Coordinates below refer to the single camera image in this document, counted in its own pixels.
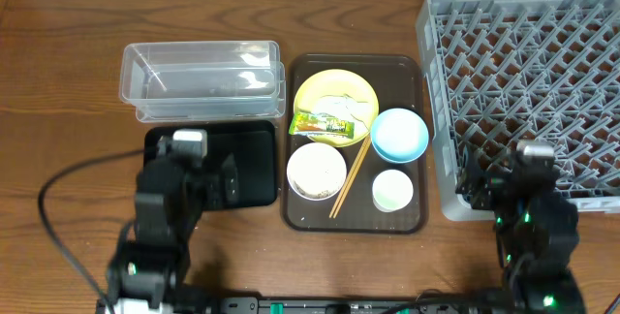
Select small pale green cup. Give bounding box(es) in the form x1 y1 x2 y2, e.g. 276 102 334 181
372 170 414 212

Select light blue bowl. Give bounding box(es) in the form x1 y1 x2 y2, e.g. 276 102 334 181
370 108 430 164

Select white bowl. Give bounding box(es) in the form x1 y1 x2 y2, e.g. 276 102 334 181
287 142 348 201

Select green snack wrapper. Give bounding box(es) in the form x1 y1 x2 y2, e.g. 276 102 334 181
289 111 355 139

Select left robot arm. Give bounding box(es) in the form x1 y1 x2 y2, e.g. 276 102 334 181
99 129 240 313

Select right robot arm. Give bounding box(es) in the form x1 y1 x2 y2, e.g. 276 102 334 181
455 141 586 313

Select grey dishwasher rack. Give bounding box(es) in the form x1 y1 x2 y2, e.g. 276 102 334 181
416 0 619 221

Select black plastic tray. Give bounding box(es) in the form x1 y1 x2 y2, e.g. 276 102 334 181
144 120 278 209

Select clear plastic bin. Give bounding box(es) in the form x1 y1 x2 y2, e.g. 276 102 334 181
119 41 287 123

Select wooden chopstick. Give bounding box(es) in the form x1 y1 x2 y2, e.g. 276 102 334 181
331 138 373 220
328 135 371 218

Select yellow plate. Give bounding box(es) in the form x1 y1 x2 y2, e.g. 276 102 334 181
293 69 379 147

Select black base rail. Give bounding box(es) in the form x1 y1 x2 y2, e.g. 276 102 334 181
218 297 502 314

